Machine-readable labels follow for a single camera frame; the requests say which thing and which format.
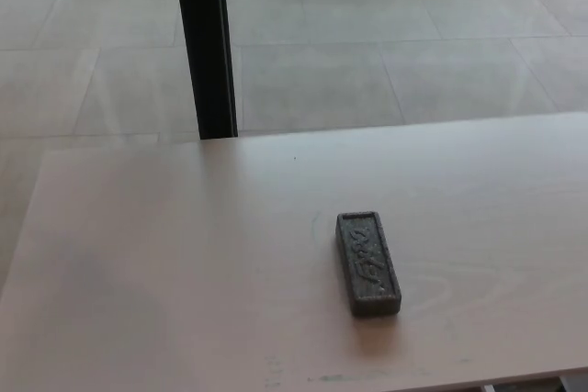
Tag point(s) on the dark grey speckled board eraser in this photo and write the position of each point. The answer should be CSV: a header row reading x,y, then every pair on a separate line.
x,y
367,263

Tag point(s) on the black vertical metal post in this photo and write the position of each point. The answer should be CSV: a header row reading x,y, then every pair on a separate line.
x,y
204,43

